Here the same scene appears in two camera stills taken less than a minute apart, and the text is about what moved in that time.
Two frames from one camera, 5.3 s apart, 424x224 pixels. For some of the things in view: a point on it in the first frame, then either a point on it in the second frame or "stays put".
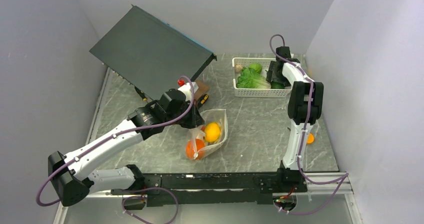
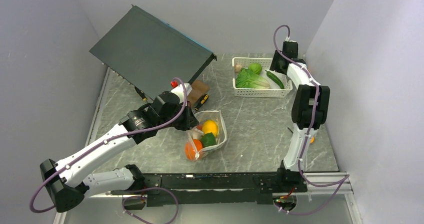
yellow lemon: [212, 131] stays put
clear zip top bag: [212, 134] stays put
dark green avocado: [277, 86] -> [208, 139]
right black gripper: [271, 76] -> [274, 66]
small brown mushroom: [238, 69] stays put
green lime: [256, 67] stays put
